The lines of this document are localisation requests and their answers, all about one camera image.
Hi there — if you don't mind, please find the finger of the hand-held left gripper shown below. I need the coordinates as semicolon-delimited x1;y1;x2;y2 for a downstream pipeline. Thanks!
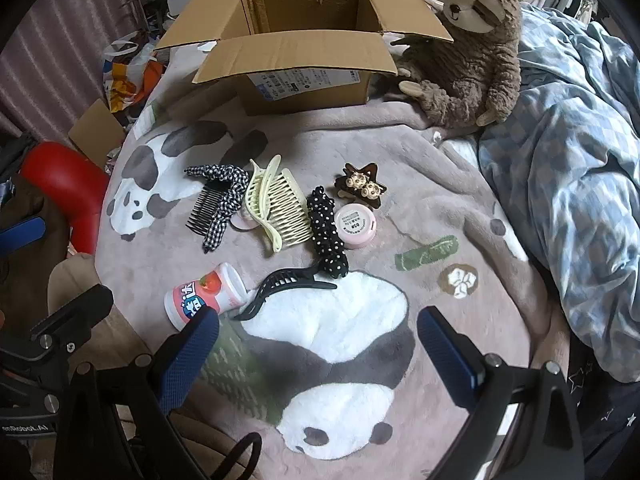
30;284;115;357
0;216;47;252

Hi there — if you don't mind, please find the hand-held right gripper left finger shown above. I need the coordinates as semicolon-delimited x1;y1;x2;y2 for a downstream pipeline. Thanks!
60;309;221;480

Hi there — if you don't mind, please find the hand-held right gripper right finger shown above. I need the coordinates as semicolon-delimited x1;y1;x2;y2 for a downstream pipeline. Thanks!
416;306;586;480

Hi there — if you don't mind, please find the pink strawberry print cup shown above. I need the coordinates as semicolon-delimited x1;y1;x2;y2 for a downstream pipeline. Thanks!
164;261;248;332

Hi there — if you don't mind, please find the black banana hair clip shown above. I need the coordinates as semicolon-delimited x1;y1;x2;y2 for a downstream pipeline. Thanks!
232;267;338;322

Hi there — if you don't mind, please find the black hair comb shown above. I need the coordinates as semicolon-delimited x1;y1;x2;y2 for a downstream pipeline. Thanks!
186;182;236;237

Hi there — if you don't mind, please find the pink round compact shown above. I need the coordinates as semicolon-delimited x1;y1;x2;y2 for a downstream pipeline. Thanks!
334;204;378;250

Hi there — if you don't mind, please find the cream hair claw clip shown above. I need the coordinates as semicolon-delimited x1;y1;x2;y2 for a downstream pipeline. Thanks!
242;155;283;253

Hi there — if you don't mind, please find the cream hair comb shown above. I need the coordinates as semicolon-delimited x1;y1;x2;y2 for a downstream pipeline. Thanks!
265;167;315;248

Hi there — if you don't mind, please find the black gingham scrunchie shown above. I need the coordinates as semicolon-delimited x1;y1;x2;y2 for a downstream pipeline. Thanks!
184;164;251;255

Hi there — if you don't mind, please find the brown star hair clip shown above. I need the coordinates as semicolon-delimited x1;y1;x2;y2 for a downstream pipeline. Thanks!
334;161;388;208

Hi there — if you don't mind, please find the cardboard box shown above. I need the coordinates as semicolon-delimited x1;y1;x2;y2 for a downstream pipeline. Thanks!
154;0;455;117

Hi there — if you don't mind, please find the red cushion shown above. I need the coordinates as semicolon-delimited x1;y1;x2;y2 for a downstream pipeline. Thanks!
20;141;112;256

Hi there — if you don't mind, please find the flat cardboard piece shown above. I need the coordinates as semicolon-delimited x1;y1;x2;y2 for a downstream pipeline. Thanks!
67;98;128;168

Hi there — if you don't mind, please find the dark star print cloth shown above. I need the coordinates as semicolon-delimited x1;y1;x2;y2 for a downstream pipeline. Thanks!
565;330;640;476

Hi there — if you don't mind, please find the colourful shopping bag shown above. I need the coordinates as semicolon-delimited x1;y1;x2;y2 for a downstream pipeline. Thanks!
102;30;166;113

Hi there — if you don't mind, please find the purple curtain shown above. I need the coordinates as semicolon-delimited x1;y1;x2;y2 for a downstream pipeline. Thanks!
0;0;161;161

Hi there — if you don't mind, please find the panda printed blanket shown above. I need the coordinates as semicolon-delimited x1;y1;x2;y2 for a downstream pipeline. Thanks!
94;35;576;480

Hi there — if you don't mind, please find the blue checked duvet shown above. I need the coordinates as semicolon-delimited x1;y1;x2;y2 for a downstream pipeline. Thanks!
477;2;640;386

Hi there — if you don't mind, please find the brown sloth plush toy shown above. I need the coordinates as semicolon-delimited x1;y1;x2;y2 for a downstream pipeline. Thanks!
390;0;523;130

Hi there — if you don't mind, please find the black cord loop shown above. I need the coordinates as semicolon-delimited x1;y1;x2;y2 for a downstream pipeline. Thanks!
220;432;263;480

